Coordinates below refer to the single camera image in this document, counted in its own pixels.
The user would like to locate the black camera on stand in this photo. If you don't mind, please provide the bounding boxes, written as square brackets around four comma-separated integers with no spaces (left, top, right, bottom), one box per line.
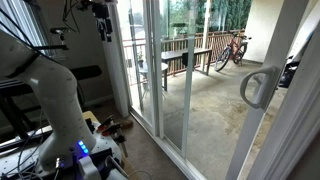
[50,27,70,50]

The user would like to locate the round white patio table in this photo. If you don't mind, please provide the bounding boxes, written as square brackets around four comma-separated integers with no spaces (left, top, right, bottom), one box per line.
[137,61,170,101]

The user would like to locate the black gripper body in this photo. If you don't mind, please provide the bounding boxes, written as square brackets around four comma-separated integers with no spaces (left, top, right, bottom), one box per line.
[92,3,113,42]

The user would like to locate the dark outdoor bench table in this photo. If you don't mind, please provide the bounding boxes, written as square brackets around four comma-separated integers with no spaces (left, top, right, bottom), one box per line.
[161,48,212,75]

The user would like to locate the white sliding glass door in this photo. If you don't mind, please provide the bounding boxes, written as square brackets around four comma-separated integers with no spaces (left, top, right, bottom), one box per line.
[225,0,309,180]

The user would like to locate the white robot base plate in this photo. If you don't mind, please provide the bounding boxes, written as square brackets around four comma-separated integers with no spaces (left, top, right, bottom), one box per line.
[0,122,122,178]

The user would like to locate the black bench indoors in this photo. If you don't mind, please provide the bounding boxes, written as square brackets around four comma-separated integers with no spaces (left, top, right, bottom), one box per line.
[0,65,102,139]

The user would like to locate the white fixed door frame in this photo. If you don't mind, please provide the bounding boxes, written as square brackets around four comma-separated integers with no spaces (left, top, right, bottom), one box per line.
[144,0,197,157]

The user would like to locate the wooden balcony railing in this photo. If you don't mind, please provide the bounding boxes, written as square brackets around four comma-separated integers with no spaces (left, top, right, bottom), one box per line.
[123,30,244,75]

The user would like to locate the white door handle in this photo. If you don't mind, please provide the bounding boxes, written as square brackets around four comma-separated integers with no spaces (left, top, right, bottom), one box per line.
[240,66,277,110]

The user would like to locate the black garbage bag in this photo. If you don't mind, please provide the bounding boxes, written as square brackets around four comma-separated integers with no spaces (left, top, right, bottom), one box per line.
[279,56,300,88]

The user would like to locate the red bicycle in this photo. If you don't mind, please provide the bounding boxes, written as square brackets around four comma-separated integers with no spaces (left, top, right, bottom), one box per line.
[214,33,251,72]

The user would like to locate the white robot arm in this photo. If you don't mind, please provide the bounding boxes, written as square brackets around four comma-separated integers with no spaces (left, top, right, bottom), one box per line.
[0,31,110,165]

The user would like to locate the white surfboard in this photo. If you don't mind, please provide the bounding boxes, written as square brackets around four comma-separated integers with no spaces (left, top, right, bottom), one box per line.
[288,0,320,61]

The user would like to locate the red handled clamp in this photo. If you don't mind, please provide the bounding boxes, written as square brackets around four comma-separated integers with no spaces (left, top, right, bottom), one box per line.
[97,115,128,156]

